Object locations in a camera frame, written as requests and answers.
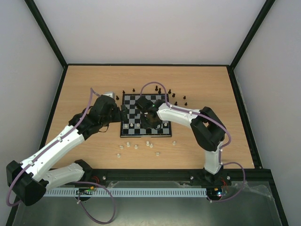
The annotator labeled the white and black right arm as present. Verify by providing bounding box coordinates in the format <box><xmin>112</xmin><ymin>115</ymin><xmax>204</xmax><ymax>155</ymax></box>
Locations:
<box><xmin>135</xmin><ymin>99</ymin><xmax>227</xmax><ymax>185</ymax></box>

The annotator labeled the light blue slotted cable duct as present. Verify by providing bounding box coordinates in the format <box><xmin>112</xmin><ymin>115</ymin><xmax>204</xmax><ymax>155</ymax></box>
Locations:
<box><xmin>44</xmin><ymin>187</ymin><xmax>207</xmax><ymax>198</ymax></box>

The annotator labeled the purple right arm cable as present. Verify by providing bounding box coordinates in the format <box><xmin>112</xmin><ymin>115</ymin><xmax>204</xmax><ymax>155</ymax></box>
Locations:
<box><xmin>140</xmin><ymin>81</ymin><xmax>246</xmax><ymax>203</ymax></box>

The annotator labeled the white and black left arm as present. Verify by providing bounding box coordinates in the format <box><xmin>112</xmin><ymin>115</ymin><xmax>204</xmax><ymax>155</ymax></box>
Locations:
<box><xmin>6</xmin><ymin>94</ymin><xmax>128</xmax><ymax>206</ymax></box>

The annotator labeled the black enclosure frame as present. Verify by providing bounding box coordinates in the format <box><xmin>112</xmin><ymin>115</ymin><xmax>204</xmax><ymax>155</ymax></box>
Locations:
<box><xmin>4</xmin><ymin>0</ymin><xmax>290</xmax><ymax>226</ymax></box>

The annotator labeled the black and silver chessboard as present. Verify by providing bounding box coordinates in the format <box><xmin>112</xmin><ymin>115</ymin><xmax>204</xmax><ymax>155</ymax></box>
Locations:
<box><xmin>120</xmin><ymin>94</ymin><xmax>172</xmax><ymax>138</ymax></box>

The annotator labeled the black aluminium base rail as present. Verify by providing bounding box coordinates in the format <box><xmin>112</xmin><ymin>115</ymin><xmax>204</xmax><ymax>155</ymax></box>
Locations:
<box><xmin>23</xmin><ymin>168</ymin><xmax>273</xmax><ymax>186</ymax></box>

